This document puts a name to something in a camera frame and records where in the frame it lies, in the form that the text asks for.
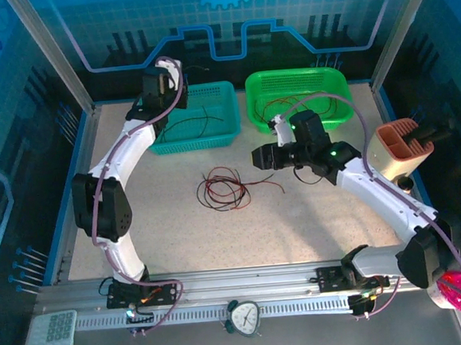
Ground white dial clock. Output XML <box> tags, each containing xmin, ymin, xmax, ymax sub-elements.
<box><xmin>218</xmin><ymin>297</ymin><xmax>264</xmax><ymax>340</ymax></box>

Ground red cable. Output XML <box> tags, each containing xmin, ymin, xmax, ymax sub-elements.
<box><xmin>203</xmin><ymin>174</ymin><xmax>252</xmax><ymax>214</ymax></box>
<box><xmin>263</xmin><ymin>93</ymin><xmax>304</xmax><ymax>109</ymax></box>
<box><xmin>204</xmin><ymin>161</ymin><xmax>286</xmax><ymax>202</ymax></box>
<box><xmin>253</xmin><ymin>99</ymin><xmax>272</xmax><ymax>124</ymax></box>
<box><xmin>315</xmin><ymin>91</ymin><xmax>338</xmax><ymax>118</ymax></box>

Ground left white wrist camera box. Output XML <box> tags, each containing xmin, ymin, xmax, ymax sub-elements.
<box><xmin>153</xmin><ymin>56</ymin><xmax>187</xmax><ymax>91</ymax></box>

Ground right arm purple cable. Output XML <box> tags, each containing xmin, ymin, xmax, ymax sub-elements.
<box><xmin>279</xmin><ymin>81</ymin><xmax>461</xmax><ymax>323</ymax></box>

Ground right wrist black cable loop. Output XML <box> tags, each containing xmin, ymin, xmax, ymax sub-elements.
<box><xmin>292</xmin><ymin>163</ymin><xmax>325</xmax><ymax>187</ymax></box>

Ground pink dome lamp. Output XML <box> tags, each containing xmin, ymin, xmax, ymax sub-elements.
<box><xmin>424</xmin><ymin>269</ymin><xmax>461</xmax><ymax>317</ymax></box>

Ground beige holder orange top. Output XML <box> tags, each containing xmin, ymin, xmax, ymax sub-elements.
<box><xmin>364</xmin><ymin>115</ymin><xmax>438</xmax><ymax>182</ymax></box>

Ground aluminium frame post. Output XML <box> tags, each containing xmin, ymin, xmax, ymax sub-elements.
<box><xmin>5</xmin><ymin>0</ymin><xmax>100</xmax><ymax>121</ymax></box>
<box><xmin>363</xmin><ymin>0</ymin><xmax>448</xmax><ymax>90</ymax></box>

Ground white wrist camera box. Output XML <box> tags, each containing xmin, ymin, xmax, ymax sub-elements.
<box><xmin>153</xmin><ymin>56</ymin><xmax>187</xmax><ymax>91</ymax></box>
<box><xmin>268</xmin><ymin>112</ymin><xmax>294</xmax><ymax>147</ymax></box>

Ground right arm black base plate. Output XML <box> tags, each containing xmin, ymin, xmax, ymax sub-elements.
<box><xmin>314</xmin><ymin>261</ymin><xmax>391</xmax><ymax>293</ymax></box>

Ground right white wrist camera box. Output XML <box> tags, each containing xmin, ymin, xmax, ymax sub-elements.
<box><xmin>268</xmin><ymin>112</ymin><xmax>294</xmax><ymax>147</ymax></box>

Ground black tool handles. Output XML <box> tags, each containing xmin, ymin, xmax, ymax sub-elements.
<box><xmin>404</xmin><ymin>119</ymin><xmax>456</xmax><ymax>147</ymax></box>

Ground teal plastic basket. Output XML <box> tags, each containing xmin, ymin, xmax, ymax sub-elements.
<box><xmin>139</xmin><ymin>79</ymin><xmax>244</xmax><ymax>157</ymax></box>

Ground white calculator green keys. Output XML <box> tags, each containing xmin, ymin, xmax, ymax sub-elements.
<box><xmin>12</xmin><ymin>309</ymin><xmax>80</xmax><ymax>345</ymax></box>

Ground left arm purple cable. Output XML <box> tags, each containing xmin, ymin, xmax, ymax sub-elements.
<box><xmin>76</xmin><ymin>55</ymin><xmax>206</xmax><ymax>339</ymax></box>

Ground green plastic basket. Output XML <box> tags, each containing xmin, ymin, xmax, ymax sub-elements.
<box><xmin>244</xmin><ymin>63</ymin><xmax>357</xmax><ymax>137</ymax></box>

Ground aluminium mounting rail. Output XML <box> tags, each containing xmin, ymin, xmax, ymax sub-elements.
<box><xmin>33</xmin><ymin>249</ymin><xmax>461</xmax><ymax>319</ymax></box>

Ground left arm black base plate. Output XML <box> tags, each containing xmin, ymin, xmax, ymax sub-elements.
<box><xmin>104</xmin><ymin>278</ymin><xmax>180</xmax><ymax>310</ymax></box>

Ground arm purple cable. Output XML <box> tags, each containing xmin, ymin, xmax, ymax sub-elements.
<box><xmin>76</xmin><ymin>55</ymin><xmax>206</xmax><ymax>339</ymax></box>
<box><xmin>279</xmin><ymin>81</ymin><xmax>461</xmax><ymax>323</ymax></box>

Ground slotted grey cable duct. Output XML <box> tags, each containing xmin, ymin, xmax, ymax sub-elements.
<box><xmin>74</xmin><ymin>292</ymin><xmax>357</xmax><ymax>334</ymax></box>

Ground small black round knob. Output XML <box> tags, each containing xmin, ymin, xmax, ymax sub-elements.
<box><xmin>398</xmin><ymin>176</ymin><xmax>416</xmax><ymax>194</ymax></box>

